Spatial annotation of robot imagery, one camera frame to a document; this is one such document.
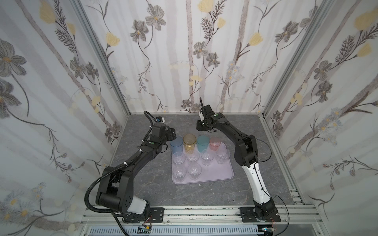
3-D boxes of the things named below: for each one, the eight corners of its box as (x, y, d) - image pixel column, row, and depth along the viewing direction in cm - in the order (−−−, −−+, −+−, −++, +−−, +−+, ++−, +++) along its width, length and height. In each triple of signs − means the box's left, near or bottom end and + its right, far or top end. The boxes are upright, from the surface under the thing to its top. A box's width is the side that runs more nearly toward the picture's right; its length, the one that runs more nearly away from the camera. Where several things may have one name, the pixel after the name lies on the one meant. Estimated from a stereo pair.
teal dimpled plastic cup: (197, 152, 100) (198, 142, 91) (197, 144, 104) (197, 134, 94) (207, 152, 100) (209, 142, 91) (207, 144, 104) (208, 134, 95)
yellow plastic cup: (183, 155, 98) (183, 144, 88) (184, 145, 103) (183, 133, 93) (195, 155, 98) (196, 144, 88) (195, 145, 103) (196, 134, 93)
